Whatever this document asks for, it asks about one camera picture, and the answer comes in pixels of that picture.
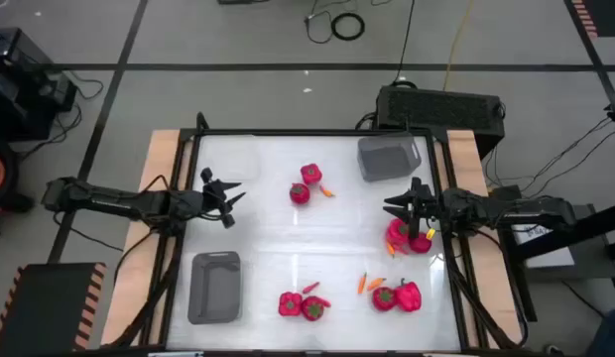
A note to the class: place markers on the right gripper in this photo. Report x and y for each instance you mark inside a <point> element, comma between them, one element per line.
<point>426,205</point>

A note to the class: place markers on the person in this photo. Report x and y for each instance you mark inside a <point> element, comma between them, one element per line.
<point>607,334</point>

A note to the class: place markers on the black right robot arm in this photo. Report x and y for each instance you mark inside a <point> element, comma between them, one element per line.
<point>511,210</point>

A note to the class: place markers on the orange toy carrot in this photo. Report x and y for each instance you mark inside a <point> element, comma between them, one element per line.
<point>376,283</point>
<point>362,283</point>

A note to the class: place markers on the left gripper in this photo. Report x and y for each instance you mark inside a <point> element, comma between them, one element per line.
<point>210,198</point>

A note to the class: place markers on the clear plastic basket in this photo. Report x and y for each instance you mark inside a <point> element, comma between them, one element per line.
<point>233,158</point>

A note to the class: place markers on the black equipment stack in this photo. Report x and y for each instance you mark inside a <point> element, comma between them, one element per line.
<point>20,89</point>

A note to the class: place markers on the black mat with striped edge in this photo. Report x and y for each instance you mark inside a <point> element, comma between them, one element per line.
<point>607,15</point>
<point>44,312</point>

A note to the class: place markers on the yellow-orange toy chili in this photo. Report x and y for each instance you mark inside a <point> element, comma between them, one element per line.
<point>390,248</point>

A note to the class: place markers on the grey plastic bin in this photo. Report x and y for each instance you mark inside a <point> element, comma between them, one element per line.
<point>213,287</point>

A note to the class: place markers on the black metal table frame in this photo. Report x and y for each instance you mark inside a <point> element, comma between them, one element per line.
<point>312,132</point>

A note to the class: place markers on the black stand frame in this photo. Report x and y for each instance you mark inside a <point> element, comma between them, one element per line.
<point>585,230</point>

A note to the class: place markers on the dark grey plastic basket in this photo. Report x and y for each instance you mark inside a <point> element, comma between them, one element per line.
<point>387,158</point>

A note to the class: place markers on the yellow tag on arm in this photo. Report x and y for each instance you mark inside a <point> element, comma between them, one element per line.
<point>430,233</point>

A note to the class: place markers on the small red toy chili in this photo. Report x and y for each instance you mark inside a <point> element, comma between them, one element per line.
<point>311,287</point>

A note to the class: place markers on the black perforated equipment case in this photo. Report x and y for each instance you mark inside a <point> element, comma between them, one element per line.
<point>436,111</point>

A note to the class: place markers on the white paper sheet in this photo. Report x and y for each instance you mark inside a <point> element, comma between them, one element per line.
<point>550,253</point>

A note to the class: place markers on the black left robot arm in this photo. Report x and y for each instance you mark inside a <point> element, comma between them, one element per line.
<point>114,198</point>

